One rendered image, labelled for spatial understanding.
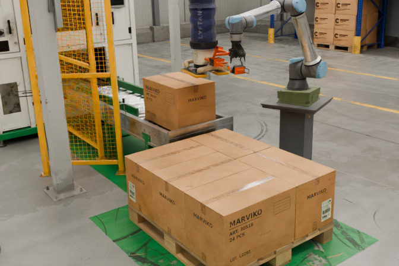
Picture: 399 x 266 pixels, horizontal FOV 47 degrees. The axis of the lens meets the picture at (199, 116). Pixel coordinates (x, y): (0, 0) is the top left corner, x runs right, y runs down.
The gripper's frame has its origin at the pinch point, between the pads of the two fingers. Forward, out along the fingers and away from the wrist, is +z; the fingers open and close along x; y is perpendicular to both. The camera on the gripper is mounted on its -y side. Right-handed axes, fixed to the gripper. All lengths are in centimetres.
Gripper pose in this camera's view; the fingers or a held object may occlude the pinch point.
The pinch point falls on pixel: (237, 69)
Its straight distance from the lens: 329.7
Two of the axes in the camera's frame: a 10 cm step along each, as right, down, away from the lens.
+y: -3.7, -2.6, 8.9
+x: -9.3, 1.4, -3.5
